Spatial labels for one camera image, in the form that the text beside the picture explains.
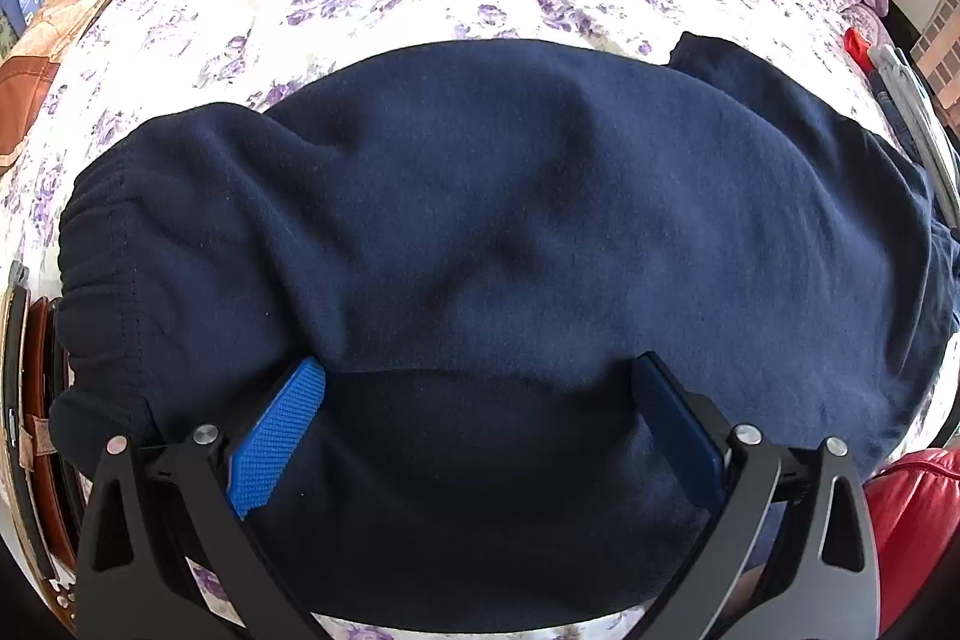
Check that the stack of clothes at right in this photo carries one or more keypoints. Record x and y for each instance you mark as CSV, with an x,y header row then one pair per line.
x,y
907,93

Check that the red padded cloth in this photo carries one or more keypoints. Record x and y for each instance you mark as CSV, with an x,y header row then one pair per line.
x,y
915,520

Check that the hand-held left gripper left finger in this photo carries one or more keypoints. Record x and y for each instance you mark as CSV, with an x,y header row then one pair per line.
x,y
277,430

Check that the brown belts stack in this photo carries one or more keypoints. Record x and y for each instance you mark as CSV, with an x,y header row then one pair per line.
x,y
37,430

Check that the checked beige curtain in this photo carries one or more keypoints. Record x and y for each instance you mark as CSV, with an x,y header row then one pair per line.
x,y
937,55

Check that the navy blue pants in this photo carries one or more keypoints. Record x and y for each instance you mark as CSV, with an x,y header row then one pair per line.
x,y
487,220

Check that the orange brown blanket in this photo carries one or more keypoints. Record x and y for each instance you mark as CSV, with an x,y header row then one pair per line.
x,y
52,48

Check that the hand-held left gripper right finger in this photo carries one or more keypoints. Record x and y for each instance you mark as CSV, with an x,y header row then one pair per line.
x,y
679,430

